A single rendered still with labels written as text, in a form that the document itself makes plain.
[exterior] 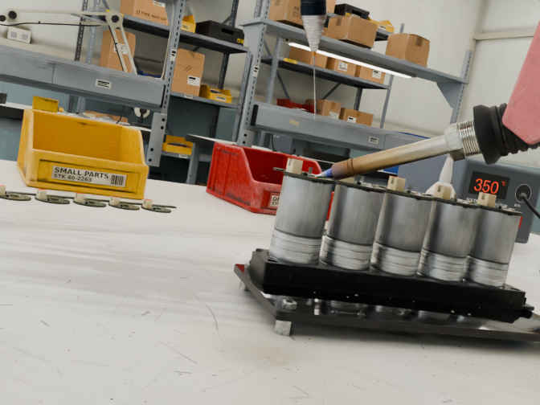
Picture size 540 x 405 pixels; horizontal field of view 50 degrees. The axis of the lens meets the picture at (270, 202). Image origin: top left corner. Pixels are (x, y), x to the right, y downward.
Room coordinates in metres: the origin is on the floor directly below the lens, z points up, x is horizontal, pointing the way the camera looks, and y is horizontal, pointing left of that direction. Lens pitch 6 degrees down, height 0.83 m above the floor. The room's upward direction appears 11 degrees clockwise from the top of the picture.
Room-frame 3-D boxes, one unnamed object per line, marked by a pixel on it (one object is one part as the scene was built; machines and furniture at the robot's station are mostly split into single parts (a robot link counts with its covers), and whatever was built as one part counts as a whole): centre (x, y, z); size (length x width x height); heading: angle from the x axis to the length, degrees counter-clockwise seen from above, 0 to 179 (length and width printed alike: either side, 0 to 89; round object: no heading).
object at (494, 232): (0.32, -0.12, 0.79); 0.02 x 0.02 x 0.05
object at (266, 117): (3.14, -0.40, 0.90); 1.30 x 0.06 x 0.12; 120
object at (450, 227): (0.31, -0.10, 0.79); 0.02 x 0.02 x 0.05
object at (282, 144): (3.10, -0.03, 0.80); 0.15 x 0.12 x 0.10; 49
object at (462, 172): (0.76, -0.24, 0.80); 0.15 x 0.12 x 0.10; 17
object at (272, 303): (0.28, -0.07, 0.76); 0.16 x 0.07 x 0.01; 109
